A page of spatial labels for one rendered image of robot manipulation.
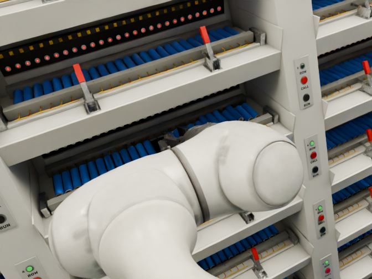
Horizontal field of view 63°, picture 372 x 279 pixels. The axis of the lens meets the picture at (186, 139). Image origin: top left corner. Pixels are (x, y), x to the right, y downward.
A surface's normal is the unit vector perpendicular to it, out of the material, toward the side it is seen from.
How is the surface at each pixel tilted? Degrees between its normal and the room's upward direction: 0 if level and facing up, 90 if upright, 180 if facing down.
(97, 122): 111
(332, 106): 21
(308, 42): 90
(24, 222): 90
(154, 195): 29
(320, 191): 90
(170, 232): 46
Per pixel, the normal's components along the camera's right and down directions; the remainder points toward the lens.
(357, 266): -0.12, -0.75
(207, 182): 0.10, -0.01
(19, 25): 0.41, 0.56
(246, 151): -0.53, -0.51
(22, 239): 0.34, 0.26
